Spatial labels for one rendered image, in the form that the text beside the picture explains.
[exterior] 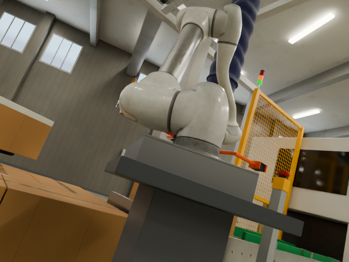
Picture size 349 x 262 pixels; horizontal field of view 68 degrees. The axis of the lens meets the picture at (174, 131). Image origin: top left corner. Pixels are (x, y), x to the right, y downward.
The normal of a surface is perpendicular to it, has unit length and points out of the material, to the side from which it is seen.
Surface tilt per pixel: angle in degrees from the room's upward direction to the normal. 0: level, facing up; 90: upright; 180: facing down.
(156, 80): 64
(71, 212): 90
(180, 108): 93
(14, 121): 90
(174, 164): 90
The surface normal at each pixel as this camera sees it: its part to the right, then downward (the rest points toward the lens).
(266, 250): -0.74, -0.40
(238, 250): 0.59, 0.00
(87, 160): 0.30, -0.14
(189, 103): -0.20, -0.40
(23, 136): 0.86, 0.17
